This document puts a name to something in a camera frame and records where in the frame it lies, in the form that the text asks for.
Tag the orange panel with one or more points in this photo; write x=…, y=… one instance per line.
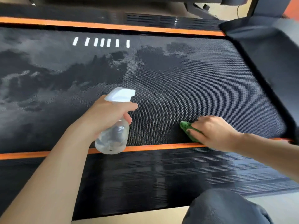
x=293, y=8

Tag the clear spray bottle white trigger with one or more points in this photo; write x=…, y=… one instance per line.
x=112, y=142

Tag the person's left forearm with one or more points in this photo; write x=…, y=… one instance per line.
x=46, y=174

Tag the person's left hand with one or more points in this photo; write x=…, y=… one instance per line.
x=105, y=116

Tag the person's right forearm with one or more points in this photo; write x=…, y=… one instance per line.
x=271, y=153

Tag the green cloth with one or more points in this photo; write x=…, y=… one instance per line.
x=186, y=127

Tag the person's right hand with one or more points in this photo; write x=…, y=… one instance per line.
x=217, y=135

